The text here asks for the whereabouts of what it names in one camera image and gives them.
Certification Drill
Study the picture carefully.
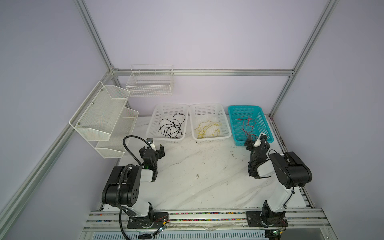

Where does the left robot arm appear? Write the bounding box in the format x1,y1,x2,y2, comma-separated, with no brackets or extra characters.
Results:
102,135,169,229

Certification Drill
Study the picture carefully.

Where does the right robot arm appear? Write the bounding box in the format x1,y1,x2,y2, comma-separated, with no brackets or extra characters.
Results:
244,134,313,228

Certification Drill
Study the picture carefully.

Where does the teal plastic basket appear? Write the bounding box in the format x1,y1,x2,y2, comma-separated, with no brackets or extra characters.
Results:
228,105,274,147

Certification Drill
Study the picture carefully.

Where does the left white plastic basket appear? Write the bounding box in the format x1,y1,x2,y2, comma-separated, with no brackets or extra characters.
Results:
146,103,189,144

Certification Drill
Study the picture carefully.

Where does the white plastic basket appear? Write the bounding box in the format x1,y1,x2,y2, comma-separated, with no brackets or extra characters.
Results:
146,103,189,144
189,103,232,144

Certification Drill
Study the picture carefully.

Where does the middle white plastic basket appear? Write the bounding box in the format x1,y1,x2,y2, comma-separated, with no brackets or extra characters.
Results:
189,103,232,144

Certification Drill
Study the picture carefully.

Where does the white mesh two-tier shelf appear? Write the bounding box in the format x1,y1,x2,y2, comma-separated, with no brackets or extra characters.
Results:
69,82,139,159

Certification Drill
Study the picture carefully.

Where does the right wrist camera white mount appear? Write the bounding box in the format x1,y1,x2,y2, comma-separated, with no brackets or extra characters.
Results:
253,133,266,148

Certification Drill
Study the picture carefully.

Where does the white wire wall basket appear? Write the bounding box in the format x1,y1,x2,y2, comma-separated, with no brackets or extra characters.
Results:
126,65,174,97

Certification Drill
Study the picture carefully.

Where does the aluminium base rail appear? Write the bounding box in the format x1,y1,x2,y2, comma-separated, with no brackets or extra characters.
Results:
80,208,337,240

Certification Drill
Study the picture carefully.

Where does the aluminium frame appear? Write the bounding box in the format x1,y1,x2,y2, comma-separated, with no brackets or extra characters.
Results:
1,1,338,233

